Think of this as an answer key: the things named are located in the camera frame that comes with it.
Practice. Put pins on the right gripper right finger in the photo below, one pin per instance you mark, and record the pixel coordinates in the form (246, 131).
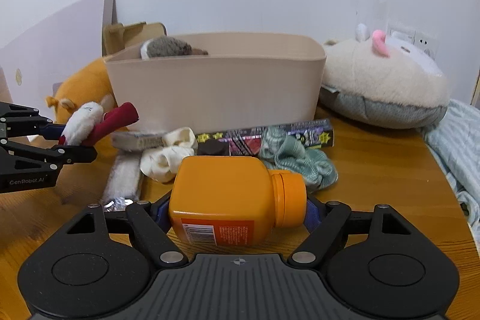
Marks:
(327, 233)

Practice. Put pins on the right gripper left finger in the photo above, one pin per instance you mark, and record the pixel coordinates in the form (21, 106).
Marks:
(150, 223)

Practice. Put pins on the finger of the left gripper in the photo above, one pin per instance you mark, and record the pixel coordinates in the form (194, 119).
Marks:
(19, 121)
(20, 157)

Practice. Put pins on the clear plastic packet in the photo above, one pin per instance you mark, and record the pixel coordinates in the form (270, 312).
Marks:
(124, 183)

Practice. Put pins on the white red small plush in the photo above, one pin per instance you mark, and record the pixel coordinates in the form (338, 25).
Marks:
(90, 124)

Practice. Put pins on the orange plastic bottle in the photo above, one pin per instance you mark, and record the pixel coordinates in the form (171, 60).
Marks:
(234, 201)

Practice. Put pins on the green plaid scrunchie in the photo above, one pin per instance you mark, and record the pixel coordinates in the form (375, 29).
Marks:
(280, 151)

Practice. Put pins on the lilac headboard panel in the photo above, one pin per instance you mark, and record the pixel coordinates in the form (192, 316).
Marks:
(41, 58)

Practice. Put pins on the cream white scrunchie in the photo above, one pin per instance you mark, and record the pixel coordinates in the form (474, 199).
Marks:
(162, 163)

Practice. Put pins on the orange hamster plush toy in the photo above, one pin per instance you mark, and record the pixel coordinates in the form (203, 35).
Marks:
(90, 83)

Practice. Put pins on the wooden stand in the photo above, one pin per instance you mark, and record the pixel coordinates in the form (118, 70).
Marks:
(117, 37)

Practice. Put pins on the white cream round plush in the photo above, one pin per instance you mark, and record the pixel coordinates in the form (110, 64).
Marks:
(383, 81)

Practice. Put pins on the striped light blue bedding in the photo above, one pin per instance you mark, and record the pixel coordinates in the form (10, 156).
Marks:
(454, 144)

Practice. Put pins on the beige plastic storage bin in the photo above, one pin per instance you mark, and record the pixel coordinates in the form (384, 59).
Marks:
(244, 79)

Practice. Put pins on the grey hedgehog plush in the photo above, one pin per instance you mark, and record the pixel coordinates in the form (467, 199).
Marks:
(164, 46)

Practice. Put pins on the wooden curved frame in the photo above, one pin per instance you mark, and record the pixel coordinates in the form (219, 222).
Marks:
(476, 92)

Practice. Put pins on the white wall socket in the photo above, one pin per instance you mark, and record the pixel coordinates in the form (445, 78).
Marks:
(423, 41)

